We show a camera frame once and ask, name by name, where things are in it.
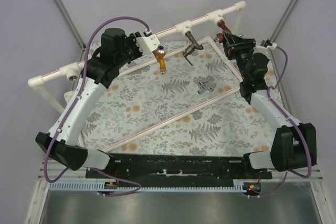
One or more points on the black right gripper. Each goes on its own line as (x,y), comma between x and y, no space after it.
(233,44)

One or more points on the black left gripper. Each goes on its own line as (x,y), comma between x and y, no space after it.
(132,41)

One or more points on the brown faucet chrome knob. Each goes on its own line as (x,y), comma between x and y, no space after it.
(220,37)

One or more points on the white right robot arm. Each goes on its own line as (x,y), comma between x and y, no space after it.
(294,147)

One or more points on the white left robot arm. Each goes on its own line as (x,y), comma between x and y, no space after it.
(60,142)

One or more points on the orange faucet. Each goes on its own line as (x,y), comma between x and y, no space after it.
(159,54)

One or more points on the dark grey lever faucet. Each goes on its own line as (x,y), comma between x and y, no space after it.
(194,45)

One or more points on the small chrome faucet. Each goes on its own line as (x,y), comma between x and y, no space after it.
(203,86)

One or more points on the floral patterned mat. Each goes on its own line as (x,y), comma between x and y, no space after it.
(146,112)

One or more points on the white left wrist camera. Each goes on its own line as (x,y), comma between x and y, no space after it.
(147,44)

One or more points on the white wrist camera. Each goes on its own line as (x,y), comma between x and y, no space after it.
(147,44)
(265,46)

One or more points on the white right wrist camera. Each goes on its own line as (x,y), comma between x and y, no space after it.
(265,46)

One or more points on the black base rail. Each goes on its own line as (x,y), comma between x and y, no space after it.
(179,171)

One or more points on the light blue cable duct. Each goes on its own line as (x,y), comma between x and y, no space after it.
(102,187)

